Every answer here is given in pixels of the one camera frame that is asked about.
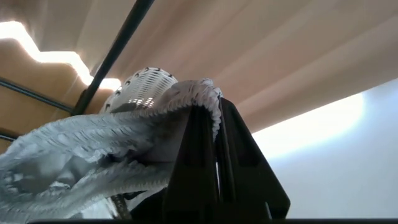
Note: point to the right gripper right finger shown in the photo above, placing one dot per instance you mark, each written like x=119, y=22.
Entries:
x=248, y=186

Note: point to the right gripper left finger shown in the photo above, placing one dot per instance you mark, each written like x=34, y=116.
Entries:
x=192, y=180

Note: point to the pale grey garment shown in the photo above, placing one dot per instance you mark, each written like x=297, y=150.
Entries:
x=77, y=149

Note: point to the white laundry basket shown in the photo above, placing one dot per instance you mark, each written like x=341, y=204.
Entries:
x=140, y=87

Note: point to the black clothes rack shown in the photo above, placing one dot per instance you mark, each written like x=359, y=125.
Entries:
x=118, y=43

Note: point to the beige curtain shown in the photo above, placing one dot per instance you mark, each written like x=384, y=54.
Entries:
x=248, y=46

